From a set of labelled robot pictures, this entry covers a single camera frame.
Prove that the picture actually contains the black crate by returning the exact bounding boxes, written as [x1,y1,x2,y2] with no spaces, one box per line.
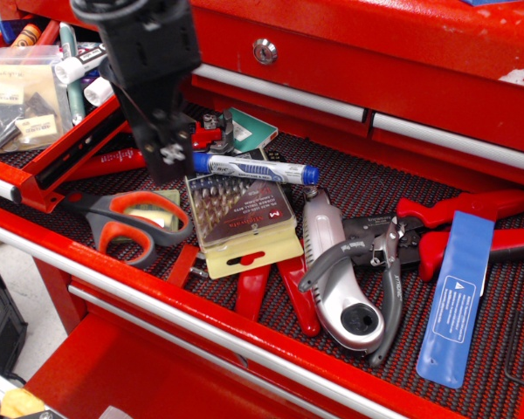
[0,244,29,374]

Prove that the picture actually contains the black hex key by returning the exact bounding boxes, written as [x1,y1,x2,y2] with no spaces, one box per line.
[503,311,524,387]

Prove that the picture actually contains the red handled crimping pliers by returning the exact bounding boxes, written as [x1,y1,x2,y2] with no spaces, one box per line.
[343,189,524,282]

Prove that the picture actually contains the clear bag of parts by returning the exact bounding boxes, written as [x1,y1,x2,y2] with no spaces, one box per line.
[0,45,72,154]

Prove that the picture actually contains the white marker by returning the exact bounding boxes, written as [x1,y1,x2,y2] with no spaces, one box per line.
[83,77,114,106]
[54,45,107,85]

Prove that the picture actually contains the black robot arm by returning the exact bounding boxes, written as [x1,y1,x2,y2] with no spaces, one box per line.
[71,0,201,184]

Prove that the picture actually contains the black and red drawer liner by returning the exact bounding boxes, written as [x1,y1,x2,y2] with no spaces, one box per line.
[0,102,524,419]

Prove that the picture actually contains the drill bit set case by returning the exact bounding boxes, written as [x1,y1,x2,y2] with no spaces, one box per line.
[185,152,303,278]

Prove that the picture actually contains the open red small drawer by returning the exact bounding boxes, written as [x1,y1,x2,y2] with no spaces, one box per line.
[0,17,132,215]

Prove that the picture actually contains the red wire stripper tool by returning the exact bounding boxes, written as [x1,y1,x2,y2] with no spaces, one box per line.
[67,109,234,181]

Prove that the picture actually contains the white marker rear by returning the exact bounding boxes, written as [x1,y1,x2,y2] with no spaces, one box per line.
[54,45,107,85]

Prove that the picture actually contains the silver utility knife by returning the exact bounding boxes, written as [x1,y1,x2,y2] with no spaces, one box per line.
[298,186,384,353]

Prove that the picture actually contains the red tool chest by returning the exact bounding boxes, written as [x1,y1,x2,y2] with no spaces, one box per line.
[0,1,524,418]

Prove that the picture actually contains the yellow sponge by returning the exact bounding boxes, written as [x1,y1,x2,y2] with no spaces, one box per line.
[0,388,46,418]

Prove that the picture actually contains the white marker front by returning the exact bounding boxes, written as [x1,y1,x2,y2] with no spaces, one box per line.
[83,77,114,106]

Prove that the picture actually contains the orange and grey scissors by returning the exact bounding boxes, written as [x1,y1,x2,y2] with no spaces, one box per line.
[60,190,193,269]

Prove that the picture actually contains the teal marker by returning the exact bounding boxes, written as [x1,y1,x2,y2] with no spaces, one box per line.
[59,22,86,126]

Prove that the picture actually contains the blue and white marker pen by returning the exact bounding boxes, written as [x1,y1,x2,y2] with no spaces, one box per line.
[193,153,320,185]

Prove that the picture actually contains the silver drawer lock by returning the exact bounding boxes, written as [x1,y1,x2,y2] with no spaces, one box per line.
[252,38,278,65]

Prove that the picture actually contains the grey handled cutters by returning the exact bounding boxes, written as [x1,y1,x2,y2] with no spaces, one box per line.
[297,216,406,368]

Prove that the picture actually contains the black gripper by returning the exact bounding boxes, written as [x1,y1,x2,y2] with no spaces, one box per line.
[72,1,201,185]

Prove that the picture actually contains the blue plastic strip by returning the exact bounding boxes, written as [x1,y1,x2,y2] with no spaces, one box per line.
[417,210,494,388]

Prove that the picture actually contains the orange marker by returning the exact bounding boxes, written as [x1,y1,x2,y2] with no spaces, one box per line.
[10,23,42,47]

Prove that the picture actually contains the green booklet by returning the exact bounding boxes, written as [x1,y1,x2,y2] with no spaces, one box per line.
[229,107,279,154]

